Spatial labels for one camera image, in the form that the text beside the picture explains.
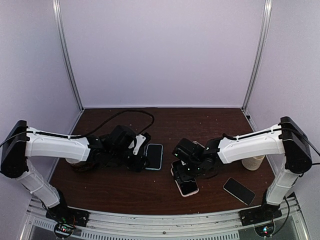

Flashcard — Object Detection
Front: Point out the aluminium frame post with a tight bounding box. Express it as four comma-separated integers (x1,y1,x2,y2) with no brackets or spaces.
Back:
241,0,273,113
52,0,84,112

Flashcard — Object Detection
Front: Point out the right aluminium frame post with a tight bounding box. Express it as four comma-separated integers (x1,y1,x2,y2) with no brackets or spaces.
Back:
241,0,273,113

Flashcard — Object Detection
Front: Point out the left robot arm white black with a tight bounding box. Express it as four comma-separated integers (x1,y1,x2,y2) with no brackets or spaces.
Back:
0,120,151,222

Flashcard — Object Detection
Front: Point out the front aluminium rail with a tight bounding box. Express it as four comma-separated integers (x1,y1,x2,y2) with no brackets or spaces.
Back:
17,196,312,240

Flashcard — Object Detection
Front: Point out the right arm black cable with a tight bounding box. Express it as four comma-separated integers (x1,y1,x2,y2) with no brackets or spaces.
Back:
222,122,320,236

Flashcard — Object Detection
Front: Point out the dark smartphone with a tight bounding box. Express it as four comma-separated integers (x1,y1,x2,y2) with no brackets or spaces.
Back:
223,177,256,206

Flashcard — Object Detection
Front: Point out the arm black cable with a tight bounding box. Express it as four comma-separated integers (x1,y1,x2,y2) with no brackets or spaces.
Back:
222,122,320,236
0,109,155,151

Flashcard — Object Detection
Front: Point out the light blue phone case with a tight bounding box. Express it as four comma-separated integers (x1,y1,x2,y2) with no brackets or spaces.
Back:
144,143,164,172

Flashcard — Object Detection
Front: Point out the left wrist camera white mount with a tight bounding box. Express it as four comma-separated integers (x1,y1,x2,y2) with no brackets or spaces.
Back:
128,132,151,156

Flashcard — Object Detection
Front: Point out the cream ribbed mug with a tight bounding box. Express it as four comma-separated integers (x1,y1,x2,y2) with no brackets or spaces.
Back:
241,155,265,171

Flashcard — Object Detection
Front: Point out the pink edged smartphone bottom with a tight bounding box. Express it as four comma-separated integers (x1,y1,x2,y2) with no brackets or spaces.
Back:
178,181,199,197

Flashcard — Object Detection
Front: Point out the left aluminium frame post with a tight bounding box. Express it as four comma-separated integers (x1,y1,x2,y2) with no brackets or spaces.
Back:
52,0,84,112

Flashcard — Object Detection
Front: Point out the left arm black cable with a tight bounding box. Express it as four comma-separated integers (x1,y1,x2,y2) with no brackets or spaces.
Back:
0,109,155,151

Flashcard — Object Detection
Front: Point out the red floral saucer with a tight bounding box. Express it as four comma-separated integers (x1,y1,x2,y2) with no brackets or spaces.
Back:
70,162,99,173

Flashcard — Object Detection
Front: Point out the grey clear phone case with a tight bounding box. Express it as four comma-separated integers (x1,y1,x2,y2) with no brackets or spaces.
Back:
193,141,204,148

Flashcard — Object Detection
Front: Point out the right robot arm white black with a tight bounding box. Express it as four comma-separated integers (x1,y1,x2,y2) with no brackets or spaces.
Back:
171,116,313,221

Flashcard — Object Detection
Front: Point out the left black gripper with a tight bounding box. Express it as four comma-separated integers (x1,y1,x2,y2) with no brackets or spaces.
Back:
109,148,151,173

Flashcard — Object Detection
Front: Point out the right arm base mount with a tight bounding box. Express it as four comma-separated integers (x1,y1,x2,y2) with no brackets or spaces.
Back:
239,203,282,238

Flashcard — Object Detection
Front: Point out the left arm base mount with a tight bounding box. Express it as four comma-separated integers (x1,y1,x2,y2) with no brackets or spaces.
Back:
42,189,90,240

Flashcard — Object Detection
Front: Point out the pink phone case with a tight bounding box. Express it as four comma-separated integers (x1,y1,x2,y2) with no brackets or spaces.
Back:
170,168,199,198

